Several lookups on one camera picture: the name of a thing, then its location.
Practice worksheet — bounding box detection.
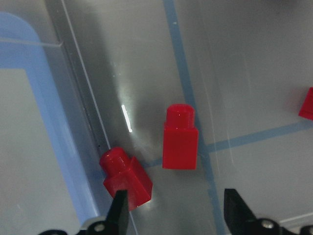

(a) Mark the blue plastic tray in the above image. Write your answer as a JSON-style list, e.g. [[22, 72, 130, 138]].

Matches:
[[0, 12, 99, 235]]

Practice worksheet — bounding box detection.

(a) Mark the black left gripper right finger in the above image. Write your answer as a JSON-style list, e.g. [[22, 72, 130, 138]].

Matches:
[[224, 188, 281, 235]]

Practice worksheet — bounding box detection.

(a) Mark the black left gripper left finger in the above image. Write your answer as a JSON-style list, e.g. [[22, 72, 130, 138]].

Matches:
[[80, 190, 129, 235]]

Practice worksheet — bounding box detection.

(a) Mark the red block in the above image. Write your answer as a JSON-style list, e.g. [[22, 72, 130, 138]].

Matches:
[[162, 104, 199, 170], [298, 87, 313, 120], [99, 147, 153, 211]]

